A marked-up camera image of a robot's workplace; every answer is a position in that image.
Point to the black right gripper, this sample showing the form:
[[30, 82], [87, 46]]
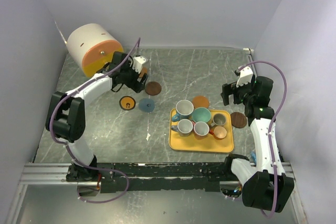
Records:
[[228, 89]]

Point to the dark brown wooden coaster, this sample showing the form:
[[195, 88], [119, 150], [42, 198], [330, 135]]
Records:
[[153, 88]]

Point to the white grey-handled cup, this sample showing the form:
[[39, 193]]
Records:
[[183, 128]]

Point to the white cylindrical drawer cabinet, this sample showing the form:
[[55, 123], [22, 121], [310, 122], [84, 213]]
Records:
[[91, 47]]

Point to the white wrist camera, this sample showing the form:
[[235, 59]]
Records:
[[244, 76], [138, 62]]

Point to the orange copper cup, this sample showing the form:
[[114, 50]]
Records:
[[218, 132]]

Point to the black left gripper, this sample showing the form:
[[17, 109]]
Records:
[[136, 86]]

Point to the white pink cup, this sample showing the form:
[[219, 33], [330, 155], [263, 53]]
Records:
[[201, 130]]

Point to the tan wooden coaster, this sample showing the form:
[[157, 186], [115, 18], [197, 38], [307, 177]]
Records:
[[143, 72]]

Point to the grey yellow-handled cup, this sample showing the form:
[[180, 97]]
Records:
[[218, 119]]

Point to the yellow black-rimmed coaster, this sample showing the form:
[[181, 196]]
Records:
[[127, 103]]

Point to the large white blue-handled mug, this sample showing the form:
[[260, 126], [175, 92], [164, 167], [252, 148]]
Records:
[[184, 109]]

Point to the light orange wooden coaster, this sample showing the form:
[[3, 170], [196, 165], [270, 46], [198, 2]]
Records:
[[200, 101]]

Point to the yellow plastic tray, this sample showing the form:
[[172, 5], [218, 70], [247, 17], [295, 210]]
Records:
[[206, 144]]

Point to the teal cup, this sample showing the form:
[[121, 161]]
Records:
[[201, 114]]

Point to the aluminium frame rail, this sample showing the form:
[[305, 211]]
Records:
[[63, 173]]

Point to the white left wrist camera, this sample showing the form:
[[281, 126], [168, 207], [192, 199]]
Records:
[[138, 62]]

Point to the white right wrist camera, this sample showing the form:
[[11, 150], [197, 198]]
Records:
[[244, 76]]

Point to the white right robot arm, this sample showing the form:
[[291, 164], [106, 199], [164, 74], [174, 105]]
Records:
[[265, 186]]

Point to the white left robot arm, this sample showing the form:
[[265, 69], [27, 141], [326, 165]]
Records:
[[66, 119]]

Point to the dark walnut wooden coaster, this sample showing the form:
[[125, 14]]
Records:
[[238, 120]]

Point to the blue round coaster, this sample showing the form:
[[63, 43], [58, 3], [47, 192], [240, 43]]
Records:
[[146, 105]]

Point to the blue clip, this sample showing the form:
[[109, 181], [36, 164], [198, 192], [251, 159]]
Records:
[[253, 156]]

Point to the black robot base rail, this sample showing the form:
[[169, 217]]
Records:
[[159, 184]]

